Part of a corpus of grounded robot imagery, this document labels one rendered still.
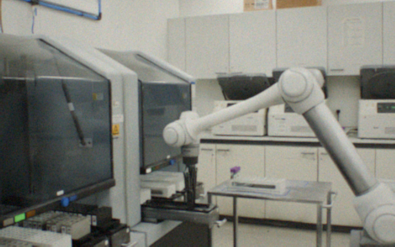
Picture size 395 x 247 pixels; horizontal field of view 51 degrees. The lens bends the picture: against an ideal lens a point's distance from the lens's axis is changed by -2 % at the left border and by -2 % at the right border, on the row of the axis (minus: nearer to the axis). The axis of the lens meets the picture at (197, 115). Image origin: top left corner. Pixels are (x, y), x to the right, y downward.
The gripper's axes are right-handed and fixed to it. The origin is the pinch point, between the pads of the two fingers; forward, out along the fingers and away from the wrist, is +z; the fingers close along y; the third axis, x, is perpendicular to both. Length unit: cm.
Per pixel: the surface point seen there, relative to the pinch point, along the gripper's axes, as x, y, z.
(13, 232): -36, 75, -3
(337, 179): 56, -224, 33
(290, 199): 43.8, -21.7, 2.7
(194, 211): 5.6, 10.3, 3.4
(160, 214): -11.1, 11.3, 6.2
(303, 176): 24, -223, 32
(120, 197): -20.4, 30.2, -5.6
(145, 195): -21.8, 5.6, -0.7
